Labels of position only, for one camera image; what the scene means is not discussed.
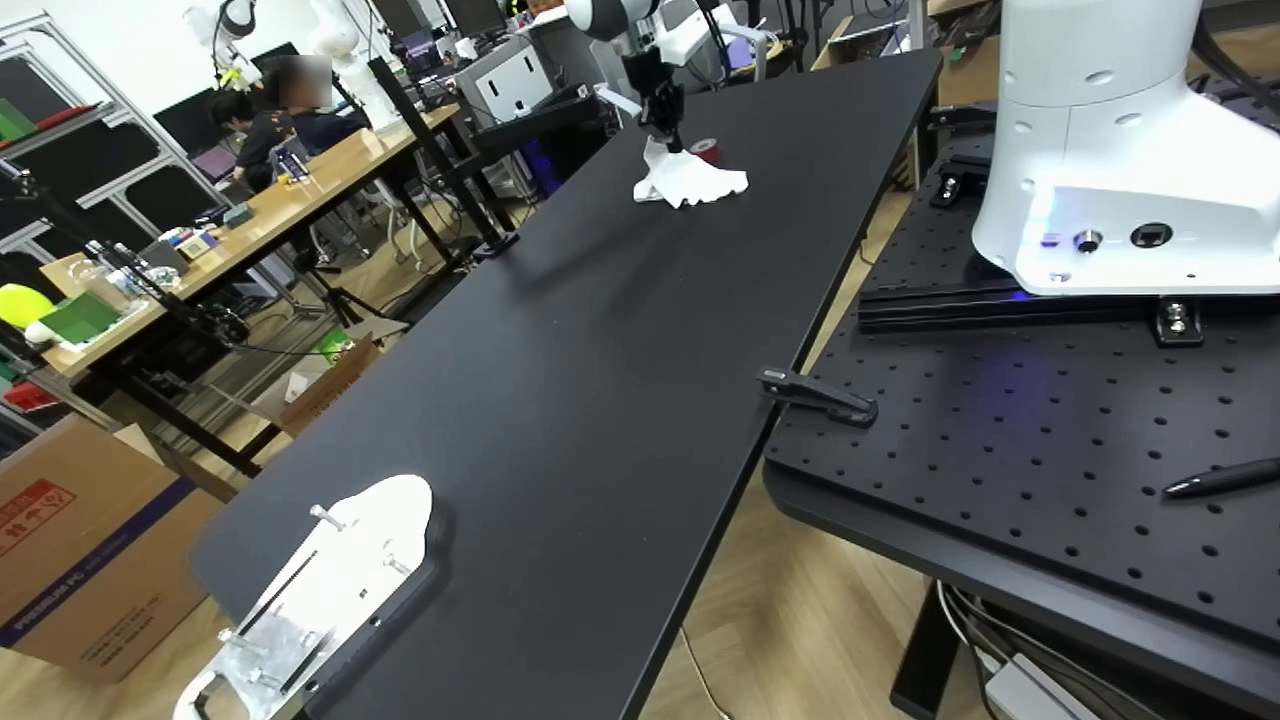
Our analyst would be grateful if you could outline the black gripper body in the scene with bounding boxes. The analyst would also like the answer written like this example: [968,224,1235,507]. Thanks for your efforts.
[621,43,689,127]

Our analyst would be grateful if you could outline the white cloth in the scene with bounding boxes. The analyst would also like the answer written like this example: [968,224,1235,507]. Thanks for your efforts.
[629,139,756,210]

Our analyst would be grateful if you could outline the black clamp stand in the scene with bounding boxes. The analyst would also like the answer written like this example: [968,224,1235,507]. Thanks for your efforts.
[364,52,525,258]

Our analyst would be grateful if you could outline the white cabinet with slots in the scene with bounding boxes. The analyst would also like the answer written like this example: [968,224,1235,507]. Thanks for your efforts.
[450,34,570,131]

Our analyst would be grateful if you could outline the seated person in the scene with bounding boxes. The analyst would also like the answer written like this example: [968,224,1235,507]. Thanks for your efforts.
[237,55,376,185]

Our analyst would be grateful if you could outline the long wooden desk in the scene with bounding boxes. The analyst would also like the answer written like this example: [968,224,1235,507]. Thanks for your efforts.
[36,99,466,479]

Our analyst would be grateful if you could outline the small cardboard box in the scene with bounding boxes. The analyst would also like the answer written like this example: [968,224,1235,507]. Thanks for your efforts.
[275,335,389,438]

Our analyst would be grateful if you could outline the black perforated breadboard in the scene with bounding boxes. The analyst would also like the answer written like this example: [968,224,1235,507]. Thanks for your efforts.
[758,131,1280,720]

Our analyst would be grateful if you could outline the metal shelf rack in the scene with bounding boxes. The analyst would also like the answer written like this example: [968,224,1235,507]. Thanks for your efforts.
[0,13,197,272]

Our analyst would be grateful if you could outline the green flat item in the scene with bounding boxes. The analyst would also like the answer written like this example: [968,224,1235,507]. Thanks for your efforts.
[39,289,128,351]

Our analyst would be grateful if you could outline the black pen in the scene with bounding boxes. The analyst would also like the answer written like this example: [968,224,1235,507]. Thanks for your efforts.
[1158,453,1280,505]

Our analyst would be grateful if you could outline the yellow item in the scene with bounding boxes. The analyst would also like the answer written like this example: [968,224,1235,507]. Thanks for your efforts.
[0,278,61,335]

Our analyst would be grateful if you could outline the grey power strip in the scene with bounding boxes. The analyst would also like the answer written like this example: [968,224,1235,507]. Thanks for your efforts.
[979,649,1111,720]

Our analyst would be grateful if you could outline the large cardboard box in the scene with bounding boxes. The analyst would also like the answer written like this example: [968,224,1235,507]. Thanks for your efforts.
[0,411,228,688]

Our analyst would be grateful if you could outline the black lever handle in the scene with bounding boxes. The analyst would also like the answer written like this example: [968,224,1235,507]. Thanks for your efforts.
[758,365,883,431]

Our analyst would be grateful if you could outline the black mounting rail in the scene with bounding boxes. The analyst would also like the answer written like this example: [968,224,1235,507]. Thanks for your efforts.
[856,278,1280,335]

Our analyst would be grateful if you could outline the metal bolt bracket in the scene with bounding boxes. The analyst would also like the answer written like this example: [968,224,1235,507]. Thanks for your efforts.
[1153,296,1208,351]

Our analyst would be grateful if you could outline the white cables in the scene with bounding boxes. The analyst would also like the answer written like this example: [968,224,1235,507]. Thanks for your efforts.
[930,575,1023,674]

